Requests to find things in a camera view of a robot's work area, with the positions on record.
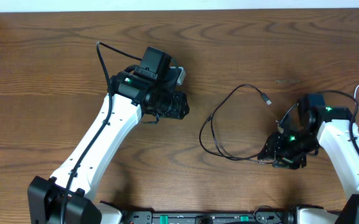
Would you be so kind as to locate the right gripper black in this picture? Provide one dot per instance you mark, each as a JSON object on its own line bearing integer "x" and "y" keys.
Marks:
{"x": 289, "y": 162}

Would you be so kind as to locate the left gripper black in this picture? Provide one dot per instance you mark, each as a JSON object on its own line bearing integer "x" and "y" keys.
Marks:
{"x": 179, "y": 111}

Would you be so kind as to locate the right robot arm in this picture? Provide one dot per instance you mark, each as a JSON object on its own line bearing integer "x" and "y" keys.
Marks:
{"x": 332, "y": 129}

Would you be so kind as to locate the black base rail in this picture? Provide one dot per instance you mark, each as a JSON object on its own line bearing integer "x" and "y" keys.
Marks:
{"x": 259, "y": 216}

